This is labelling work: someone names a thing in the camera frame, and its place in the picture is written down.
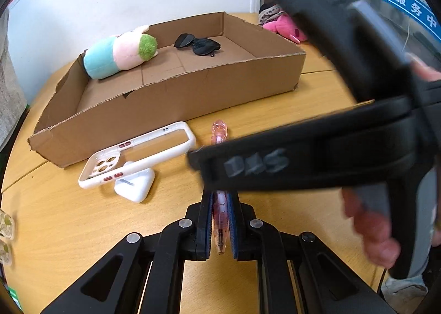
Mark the bright pink plush toy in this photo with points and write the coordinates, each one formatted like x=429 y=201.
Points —
x=284 y=26

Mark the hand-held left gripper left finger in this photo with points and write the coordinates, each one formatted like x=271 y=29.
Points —
x=208 y=221

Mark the person's right hand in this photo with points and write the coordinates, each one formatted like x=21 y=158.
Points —
x=373 y=231

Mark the white earbuds case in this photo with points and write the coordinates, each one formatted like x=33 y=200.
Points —
x=136 y=190

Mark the clear plastic cup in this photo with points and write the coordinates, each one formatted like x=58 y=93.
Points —
x=6 y=227

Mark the pink pig plush toy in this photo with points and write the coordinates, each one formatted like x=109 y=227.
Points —
x=110 y=57

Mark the grey patterned cloth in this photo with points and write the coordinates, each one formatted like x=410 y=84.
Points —
x=270 y=12

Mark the grey fabric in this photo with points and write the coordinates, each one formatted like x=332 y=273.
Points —
x=10 y=86

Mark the black sunglasses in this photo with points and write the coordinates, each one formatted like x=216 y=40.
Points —
x=203 y=45

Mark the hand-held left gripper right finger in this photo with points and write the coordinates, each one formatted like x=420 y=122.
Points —
x=235 y=224

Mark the brown cardboard box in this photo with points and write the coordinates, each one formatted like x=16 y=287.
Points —
x=172 y=100

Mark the white clear phone case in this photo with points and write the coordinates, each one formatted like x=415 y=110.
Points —
x=103 y=166

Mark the pink transparent pen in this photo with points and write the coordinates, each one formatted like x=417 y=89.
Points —
x=219 y=224

